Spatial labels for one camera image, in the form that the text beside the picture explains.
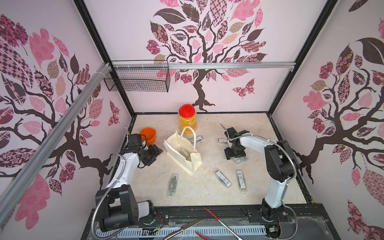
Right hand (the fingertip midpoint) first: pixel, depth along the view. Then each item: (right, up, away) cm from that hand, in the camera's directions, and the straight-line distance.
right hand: (232, 155), depth 95 cm
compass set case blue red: (+7, -2, -3) cm, 8 cm away
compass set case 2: (-23, +11, +8) cm, 26 cm away
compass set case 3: (+2, -3, -3) cm, 5 cm away
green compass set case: (-37, -15, -13) cm, 42 cm away
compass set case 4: (-8, -12, -11) cm, 18 cm away
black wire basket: (-61, +52, 0) cm, 80 cm away
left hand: (-45, +1, -11) cm, 46 cm away
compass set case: (-31, +2, 0) cm, 31 cm away
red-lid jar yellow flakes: (-30, +25, +5) cm, 39 cm away
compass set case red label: (-31, +2, 0) cm, 31 cm away
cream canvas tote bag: (-39, +8, +1) cm, 39 cm away
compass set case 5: (+2, -12, -10) cm, 16 cm away
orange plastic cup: (-56, +13, +8) cm, 59 cm away
